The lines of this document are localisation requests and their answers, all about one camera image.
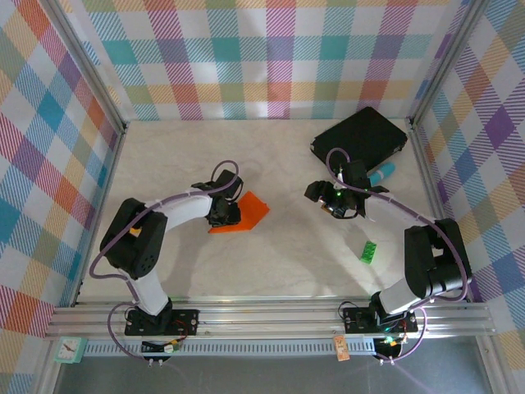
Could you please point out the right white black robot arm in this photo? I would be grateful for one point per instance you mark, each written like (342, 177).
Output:
(398, 295)

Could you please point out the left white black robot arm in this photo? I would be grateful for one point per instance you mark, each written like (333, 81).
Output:
(149, 291)

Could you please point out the turquoise pen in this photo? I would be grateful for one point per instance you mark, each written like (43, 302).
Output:
(383, 172)

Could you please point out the green toy brick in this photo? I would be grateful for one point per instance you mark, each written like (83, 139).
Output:
(369, 251)

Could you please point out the black flat case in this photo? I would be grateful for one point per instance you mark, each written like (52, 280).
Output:
(361, 135)

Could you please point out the small orange tag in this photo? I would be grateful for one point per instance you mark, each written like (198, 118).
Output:
(340, 348)

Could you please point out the small teal clock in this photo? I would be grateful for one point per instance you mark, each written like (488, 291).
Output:
(67, 349)

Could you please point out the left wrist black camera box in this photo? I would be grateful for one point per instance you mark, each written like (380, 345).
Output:
(227, 182)

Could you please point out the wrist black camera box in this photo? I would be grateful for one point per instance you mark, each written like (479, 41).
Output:
(227, 182)
(354, 174)

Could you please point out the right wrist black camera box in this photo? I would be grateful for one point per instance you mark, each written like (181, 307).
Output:
(354, 174)

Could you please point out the aluminium side rail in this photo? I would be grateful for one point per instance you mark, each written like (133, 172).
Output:
(98, 213)
(436, 205)

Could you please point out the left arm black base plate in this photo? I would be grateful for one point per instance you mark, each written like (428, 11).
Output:
(186, 322)

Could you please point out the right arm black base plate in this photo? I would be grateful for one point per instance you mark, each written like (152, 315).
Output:
(357, 320)

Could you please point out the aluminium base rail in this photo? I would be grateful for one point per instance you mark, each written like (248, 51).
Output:
(266, 324)

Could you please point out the aluminium corner post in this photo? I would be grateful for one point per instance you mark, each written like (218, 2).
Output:
(82, 65)
(447, 61)

